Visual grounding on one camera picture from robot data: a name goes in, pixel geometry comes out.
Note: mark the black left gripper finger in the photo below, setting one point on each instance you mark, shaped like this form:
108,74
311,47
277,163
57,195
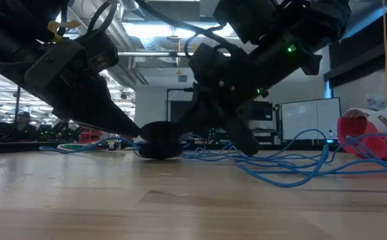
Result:
93,106

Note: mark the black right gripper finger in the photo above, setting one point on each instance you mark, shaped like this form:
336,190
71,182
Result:
197,110
243,136

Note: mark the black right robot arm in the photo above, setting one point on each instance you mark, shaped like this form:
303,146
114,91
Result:
320,16

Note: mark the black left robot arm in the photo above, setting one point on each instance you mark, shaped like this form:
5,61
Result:
3,40

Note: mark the red tool cabinet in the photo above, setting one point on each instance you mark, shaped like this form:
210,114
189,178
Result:
90,135

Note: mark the black cabinet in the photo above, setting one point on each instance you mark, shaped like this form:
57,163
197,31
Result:
263,113

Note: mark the background robot rig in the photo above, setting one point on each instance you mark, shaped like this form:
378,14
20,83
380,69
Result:
60,131

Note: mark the white whiteboard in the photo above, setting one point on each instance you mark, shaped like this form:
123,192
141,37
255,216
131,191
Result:
310,116

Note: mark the person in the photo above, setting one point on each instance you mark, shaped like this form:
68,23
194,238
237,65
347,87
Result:
21,128

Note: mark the long light bar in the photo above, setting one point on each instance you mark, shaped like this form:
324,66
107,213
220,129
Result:
146,53

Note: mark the red tape dispenser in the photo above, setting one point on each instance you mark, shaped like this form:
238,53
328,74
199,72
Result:
363,133

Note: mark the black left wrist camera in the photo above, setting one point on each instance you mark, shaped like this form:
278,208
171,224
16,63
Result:
100,53

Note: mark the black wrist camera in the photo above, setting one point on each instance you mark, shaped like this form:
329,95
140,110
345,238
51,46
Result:
243,20
100,53

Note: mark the silver ventilation duct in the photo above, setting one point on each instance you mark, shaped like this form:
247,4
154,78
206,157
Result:
126,71

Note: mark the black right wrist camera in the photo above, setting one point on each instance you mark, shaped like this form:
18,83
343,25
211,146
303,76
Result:
243,20

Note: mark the black metal table frame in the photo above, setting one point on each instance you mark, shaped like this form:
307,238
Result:
6,146

